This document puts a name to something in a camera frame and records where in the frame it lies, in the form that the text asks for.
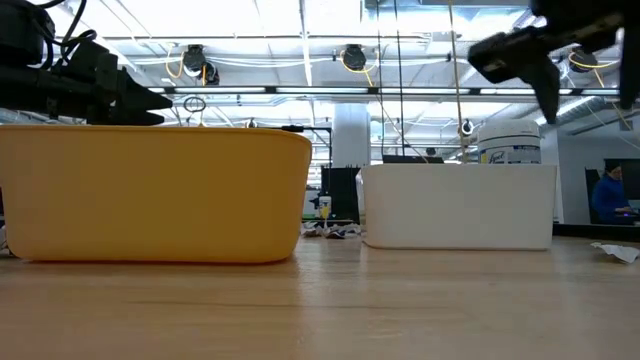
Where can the small white yellow bottle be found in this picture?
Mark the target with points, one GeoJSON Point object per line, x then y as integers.
{"type": "Point", "coordinates": [325, 206]}

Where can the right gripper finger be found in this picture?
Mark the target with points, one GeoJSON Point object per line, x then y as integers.
{"type": "Point", "coordinates": [631, 65]}
{"type": "Point", "coordinates": [547, 85]}

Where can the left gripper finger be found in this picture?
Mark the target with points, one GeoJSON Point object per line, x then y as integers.
{"type": "Point", "coordinates": [140, 100]}
{"type": "Point", "coordinates": [140, 118]}

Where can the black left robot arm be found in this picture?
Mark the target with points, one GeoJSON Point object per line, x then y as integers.
{"type": "Point", "coordinates": [20, 30]}

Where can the blue-print alcohol wipe packet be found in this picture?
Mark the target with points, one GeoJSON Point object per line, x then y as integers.
{"type": "Point", "coordinates": [345, 231]}
{"type": "Point", "coordinates": [312, 229]}

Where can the long ceiling light bar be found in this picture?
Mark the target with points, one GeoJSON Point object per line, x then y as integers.
{"type": "Point", "coordinates": [320, 90]}

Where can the dark wall screen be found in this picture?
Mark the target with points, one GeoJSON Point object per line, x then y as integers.
{"type": "Point", "coordinates": [635, 172]}

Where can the yellow plastic bin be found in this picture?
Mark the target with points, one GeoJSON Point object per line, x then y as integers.
{"type": "Point", "coordinates": [150, 200]}

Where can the black office chair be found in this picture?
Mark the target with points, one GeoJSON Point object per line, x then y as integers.
{"type": "Point", "coordinates": [590, 195]}

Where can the person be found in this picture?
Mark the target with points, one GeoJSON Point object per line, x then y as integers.
{"type": "Point", "coordinates": [607, 197]}

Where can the long bandage strip packet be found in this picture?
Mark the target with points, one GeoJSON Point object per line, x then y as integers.
{"type": "Point", "coordinates": [617, 251]}

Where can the white plastic bin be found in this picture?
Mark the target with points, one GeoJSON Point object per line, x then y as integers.
{"type": "Point", "coordinates": [450, 210]}

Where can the white disinfecting wipes canister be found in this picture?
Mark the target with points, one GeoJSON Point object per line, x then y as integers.
{"type": "Point", "coordinates": [510, 145]}

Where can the black cabinet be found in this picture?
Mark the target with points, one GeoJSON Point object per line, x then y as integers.
{"type": "Point", "coordinates": [342, 192]}

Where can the white building column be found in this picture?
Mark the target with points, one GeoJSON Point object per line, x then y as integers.
{"type": "Point", "coordinates": [350, 135]}

